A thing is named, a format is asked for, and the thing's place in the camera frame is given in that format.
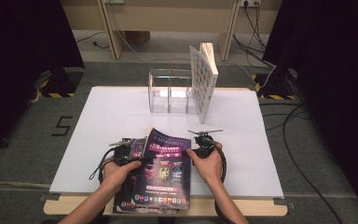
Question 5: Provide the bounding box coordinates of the black power cable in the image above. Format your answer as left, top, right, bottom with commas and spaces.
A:
254, 1, 269, 52
232, 1, 276, 69

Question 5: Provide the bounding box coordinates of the person's right hand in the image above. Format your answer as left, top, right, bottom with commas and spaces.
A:
186, 143, 225, 187

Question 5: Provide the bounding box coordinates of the white cable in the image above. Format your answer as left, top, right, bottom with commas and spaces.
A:
115, 27, 278, 91

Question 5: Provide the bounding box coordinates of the left hand-held gripper cable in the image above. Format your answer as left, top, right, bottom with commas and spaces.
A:
89, 147, 119, 185

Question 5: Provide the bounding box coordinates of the clear acrylic book rack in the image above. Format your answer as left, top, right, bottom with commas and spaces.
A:
147, 68, 200, 115

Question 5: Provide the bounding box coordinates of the person's left hand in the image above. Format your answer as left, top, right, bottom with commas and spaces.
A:
101, 161, 142, 193

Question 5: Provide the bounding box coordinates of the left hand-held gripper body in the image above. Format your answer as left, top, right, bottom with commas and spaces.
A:
108, 137, 138, 166

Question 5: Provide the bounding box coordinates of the dark magazine with red cover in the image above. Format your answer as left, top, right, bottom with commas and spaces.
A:
112, 137, 181, 216

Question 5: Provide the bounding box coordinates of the beige wooden desk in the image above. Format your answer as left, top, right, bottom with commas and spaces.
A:
60, 0, 283, 63

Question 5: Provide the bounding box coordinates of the long black floor cable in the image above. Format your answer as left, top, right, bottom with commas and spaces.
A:
282, 104, 344, 224

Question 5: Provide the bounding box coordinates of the purple magazine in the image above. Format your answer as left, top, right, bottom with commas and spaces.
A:
130, 127, 192, 211

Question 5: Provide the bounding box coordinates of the thin black floor cable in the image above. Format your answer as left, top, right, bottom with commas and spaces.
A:
75, 30, 110, 50

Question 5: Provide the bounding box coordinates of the black stand base striped tape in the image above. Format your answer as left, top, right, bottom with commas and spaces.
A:
251, 69, 299, 101
38, 69, 85, 99

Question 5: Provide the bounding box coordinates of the black curtain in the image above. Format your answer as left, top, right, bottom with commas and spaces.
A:
262, 0, 358, 224
0, 0, 85, 162

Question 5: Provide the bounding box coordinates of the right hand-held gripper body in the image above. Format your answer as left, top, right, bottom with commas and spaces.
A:
187, 129, 224, 159

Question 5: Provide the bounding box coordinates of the white book with picture grid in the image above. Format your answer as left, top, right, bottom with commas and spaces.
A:
188, 41, 219, 124

